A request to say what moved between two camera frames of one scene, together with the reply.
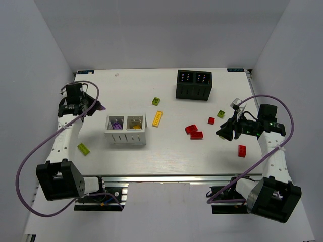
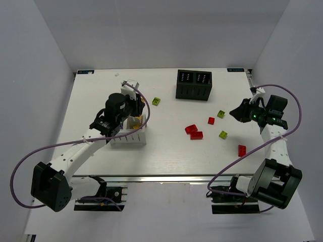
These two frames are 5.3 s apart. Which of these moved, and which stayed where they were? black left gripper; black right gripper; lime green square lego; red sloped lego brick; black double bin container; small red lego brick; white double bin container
Moved: black right gripper; black left gripper
Stayed: black double bin container; lime green square lego; small red lego brick; red sloped lego brick; white double bin container
